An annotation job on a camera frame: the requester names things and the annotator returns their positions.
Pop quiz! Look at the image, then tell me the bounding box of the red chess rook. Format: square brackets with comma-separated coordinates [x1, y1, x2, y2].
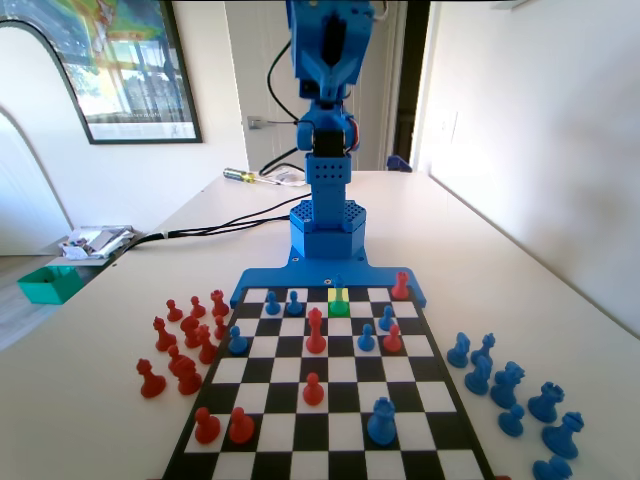
[209, 289, 231, 318]
[390, 271, 411, 301]

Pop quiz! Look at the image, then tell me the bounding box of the red chess king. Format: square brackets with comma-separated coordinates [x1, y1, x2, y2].
[305, 307, 328, 356]

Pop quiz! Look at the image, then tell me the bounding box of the red chess knight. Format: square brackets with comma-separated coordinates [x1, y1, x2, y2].
[175, 355, 204, 397]
[179, 314, 203, 350]

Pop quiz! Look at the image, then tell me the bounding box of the blue chess rook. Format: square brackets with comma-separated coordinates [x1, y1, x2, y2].
[526, 382, 567, 423]
[366, 396, 398, 447]

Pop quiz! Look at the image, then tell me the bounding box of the blue chess piece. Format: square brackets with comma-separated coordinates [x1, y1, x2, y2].
[531, 454, 574, 480]

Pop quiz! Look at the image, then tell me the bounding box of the white door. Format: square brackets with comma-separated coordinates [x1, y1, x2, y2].
[223, 0, 402, 172]

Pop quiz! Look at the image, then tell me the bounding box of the black framed poster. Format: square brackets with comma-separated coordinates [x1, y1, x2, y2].
[58, 0, 204, 146]

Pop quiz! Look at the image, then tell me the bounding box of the pile of papers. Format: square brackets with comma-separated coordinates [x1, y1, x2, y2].
[56, 225, 137, 262]

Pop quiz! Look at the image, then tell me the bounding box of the white arched panel black edge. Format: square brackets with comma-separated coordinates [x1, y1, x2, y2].
[0, 18, 74, 257]

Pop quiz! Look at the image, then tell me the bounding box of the black white chessboard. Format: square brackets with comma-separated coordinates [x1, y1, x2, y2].
[160, 285, 496, 480]

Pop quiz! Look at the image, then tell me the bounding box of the green plastic bin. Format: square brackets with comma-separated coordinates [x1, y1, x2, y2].
[16, 265, 84, 306]

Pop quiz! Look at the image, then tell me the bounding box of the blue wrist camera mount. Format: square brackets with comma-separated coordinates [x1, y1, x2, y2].
[299, 79, 352, 110]

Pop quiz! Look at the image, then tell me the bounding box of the black camera cable loop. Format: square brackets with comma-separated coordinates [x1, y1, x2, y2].
[266, 42, 302, 126]

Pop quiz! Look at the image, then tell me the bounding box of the silver door handle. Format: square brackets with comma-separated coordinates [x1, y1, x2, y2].
[246, 115, 301, 132]

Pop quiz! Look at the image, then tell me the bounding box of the black cable behind arm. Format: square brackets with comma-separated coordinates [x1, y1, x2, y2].
[256, 146, 307, 179]

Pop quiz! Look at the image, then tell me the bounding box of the yellow handle screwdriver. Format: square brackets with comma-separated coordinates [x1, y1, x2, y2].
[222, 167, 281, 188]

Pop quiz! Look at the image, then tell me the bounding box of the black power cable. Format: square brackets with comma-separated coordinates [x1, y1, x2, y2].
[112, 213, 294, 257]
[112, 196, 302, 257]

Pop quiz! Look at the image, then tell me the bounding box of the blue base plate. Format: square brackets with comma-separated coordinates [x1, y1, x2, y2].
[229, 249, 431, 309]

